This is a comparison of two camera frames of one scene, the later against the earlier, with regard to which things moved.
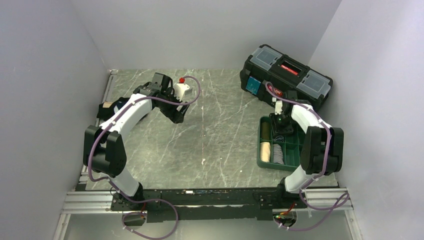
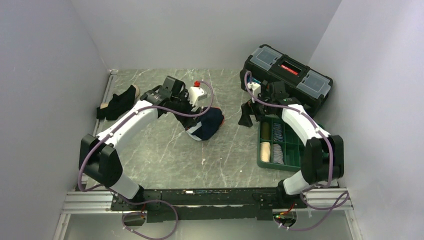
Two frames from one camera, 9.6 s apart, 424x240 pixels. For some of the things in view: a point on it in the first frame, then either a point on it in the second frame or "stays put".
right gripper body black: x=281 y=124 to x=259 y=111
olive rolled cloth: x=265 y=130 stays put
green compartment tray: x=283 y=152 stays put
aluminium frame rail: x=88 y=202 stays put
